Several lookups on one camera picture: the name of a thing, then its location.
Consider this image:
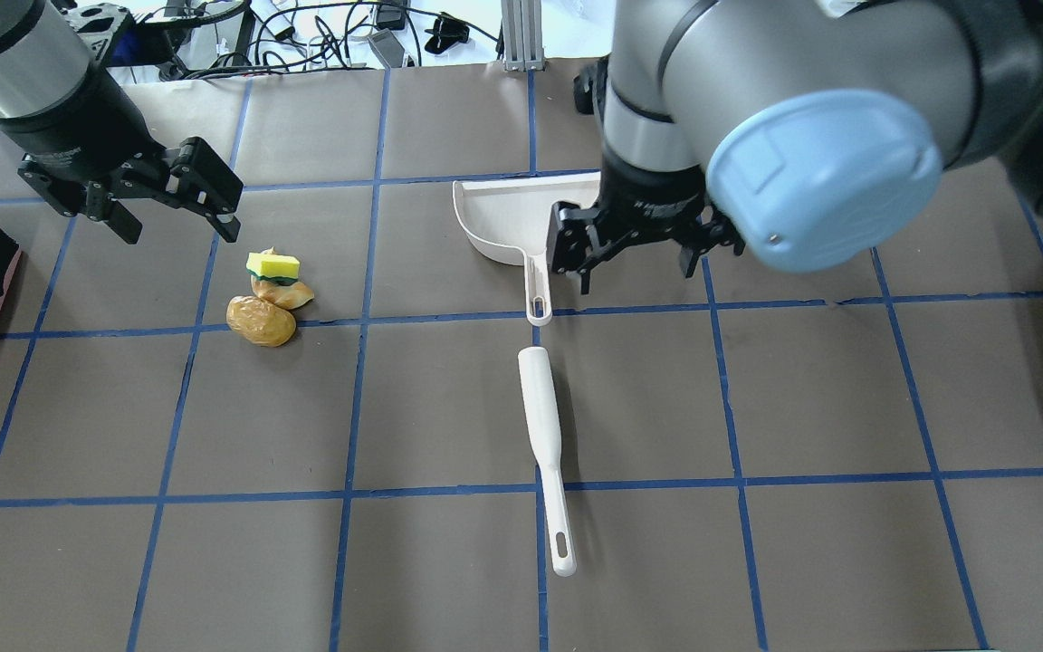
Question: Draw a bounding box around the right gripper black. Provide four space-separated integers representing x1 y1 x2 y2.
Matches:
547 149 746 296

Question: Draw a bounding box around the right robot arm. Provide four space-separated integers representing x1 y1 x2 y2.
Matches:
545 1 1043 293

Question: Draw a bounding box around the brown crumpled wrapper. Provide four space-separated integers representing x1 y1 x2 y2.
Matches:
226 296 297 348

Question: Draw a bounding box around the aluminium frame post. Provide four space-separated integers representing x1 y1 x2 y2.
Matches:
498 0 545 72

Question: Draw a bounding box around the beige hand brush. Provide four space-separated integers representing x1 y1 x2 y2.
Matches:
518 346 577 578

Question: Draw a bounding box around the beige plastic dustpan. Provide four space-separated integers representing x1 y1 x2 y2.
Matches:
452 172 600 328

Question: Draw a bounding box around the black power adapter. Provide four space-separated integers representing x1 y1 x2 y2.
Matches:
366 29 416 69

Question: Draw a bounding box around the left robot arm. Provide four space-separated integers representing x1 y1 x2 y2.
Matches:
0 1 244 244

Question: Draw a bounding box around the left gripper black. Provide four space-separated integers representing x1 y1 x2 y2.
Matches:
16 86 244 245

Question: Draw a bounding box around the yellow green sponge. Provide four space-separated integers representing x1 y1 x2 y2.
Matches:
245 252 301 286

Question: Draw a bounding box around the tan crumpled paper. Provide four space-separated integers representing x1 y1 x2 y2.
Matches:
250 248 315 311

